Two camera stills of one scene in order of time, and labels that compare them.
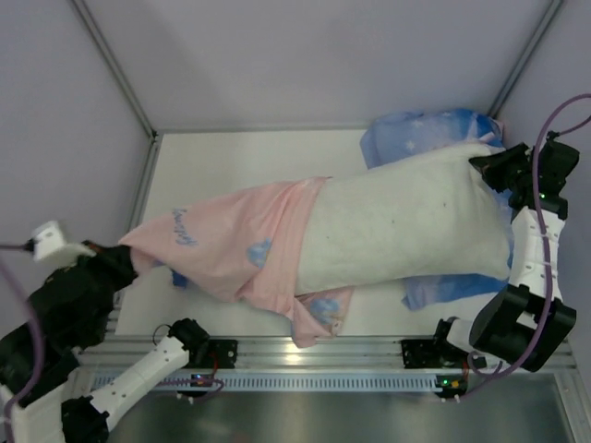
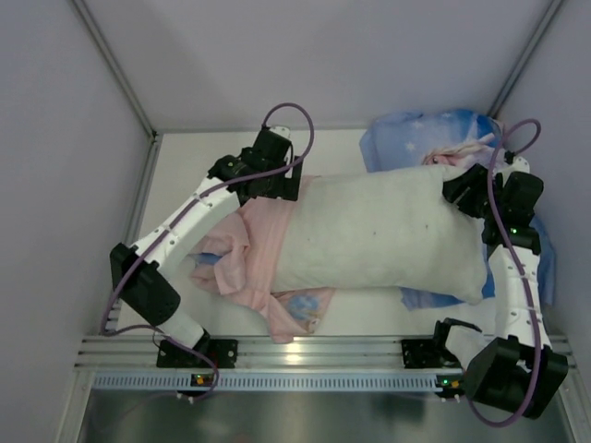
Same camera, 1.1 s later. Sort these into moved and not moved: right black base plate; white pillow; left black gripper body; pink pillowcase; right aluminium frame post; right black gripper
Moved: pink pillowcase; right black gripper; white pillow; left black gripper body
Not moved: right aluminium frame post; right black base plate
